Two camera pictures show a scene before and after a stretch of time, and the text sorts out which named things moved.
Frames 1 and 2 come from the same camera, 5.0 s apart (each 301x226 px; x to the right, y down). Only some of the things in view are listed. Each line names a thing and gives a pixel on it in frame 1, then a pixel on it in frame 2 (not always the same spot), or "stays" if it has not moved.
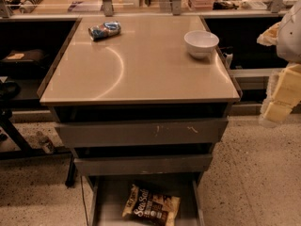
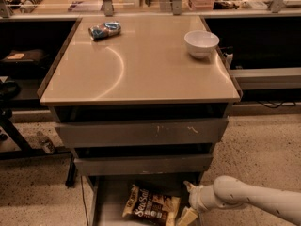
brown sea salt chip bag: x=145 y=208 stays
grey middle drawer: x=137 y=164 stays
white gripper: x=290 y=38 to x=195 y=198
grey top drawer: x=195 y=131 stays
